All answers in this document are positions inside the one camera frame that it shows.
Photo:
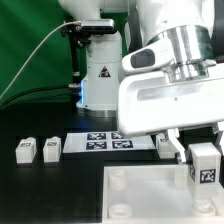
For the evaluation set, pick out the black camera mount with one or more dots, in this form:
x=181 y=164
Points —
x=79 y=33

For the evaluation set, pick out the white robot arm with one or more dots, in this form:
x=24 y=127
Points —
x=169 y=80

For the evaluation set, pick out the white square table top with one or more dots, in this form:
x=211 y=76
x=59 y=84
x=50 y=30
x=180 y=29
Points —
x=155 y=194

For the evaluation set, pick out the white marker sheet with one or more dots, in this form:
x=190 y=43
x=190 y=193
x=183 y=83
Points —
x=105 y=141

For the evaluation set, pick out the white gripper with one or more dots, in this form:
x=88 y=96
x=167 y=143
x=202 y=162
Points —
x=148 y=103

